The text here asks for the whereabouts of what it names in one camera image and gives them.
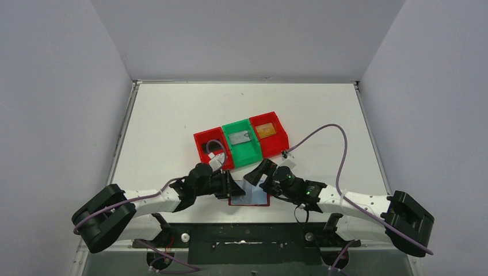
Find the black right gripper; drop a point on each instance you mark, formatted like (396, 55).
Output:
(266, 167)

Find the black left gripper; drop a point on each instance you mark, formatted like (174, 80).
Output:
(227, 185)

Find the red leather card holder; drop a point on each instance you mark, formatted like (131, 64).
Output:
(251, 198)

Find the red plastic bin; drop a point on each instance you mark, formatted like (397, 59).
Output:
(273, 145)
(214, 134)

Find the green plastic bin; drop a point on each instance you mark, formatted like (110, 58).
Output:
(246, 153)

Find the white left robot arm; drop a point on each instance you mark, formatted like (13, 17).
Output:
(115, 214)

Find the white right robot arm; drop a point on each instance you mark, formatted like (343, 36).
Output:
(397, 219)

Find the black card in bin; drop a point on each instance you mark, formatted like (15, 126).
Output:
(211, 146)

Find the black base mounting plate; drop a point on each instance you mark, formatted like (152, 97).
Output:
(249, 244)

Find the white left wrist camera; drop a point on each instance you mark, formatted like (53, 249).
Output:
(217, 161)

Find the aluminium table edge rail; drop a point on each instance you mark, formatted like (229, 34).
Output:
(122, 132)

